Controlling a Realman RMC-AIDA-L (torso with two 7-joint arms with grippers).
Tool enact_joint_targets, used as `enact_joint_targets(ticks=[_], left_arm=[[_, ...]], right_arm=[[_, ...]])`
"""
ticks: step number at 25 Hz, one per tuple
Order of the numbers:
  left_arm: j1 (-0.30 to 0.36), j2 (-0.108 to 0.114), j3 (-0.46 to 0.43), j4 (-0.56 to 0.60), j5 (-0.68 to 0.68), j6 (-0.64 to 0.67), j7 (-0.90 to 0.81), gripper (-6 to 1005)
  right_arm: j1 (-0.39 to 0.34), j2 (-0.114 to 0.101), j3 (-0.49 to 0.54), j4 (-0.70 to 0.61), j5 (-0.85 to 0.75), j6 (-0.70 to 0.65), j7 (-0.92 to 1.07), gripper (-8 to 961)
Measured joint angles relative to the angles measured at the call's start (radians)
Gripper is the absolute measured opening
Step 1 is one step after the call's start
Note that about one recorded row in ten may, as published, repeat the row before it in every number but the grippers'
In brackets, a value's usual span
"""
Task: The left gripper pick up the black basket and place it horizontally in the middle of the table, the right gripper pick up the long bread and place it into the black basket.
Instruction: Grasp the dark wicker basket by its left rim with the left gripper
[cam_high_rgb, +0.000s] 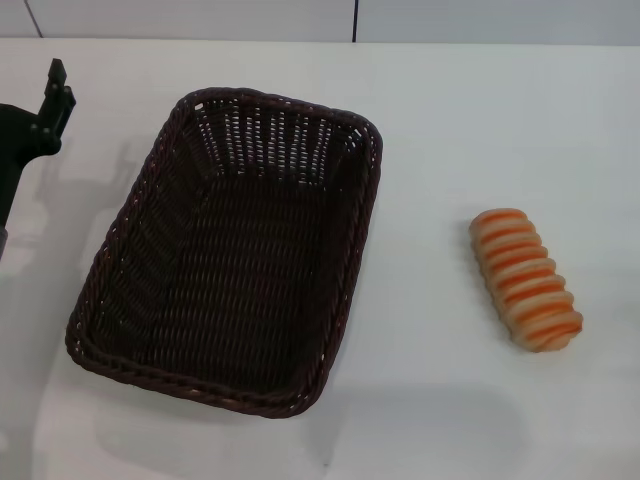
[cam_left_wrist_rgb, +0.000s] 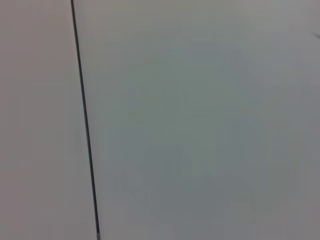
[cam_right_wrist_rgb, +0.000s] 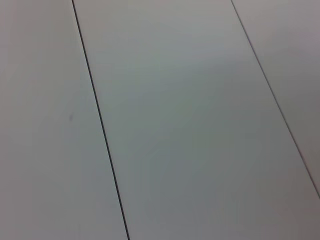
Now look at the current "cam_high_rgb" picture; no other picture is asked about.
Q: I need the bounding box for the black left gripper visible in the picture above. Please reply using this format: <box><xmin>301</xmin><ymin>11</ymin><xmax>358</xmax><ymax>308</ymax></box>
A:
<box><xmin>0</xmin><ymin>58</ymin><xmax>77</xmax><ymax>229</ymax></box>

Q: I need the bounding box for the dark brown woven basket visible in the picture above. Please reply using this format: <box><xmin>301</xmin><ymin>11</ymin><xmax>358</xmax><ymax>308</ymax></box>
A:
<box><xmin>64</xmin><ymin>86</ymin><xmax>386</xmax><ymax>420</ymax></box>

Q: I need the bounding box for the orange striped bread loaf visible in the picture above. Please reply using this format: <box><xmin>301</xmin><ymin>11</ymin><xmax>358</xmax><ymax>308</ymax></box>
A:
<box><xmin>468</xmin><ymin>209</ymin><xmax>585</xmax><ymax>354</ymax></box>

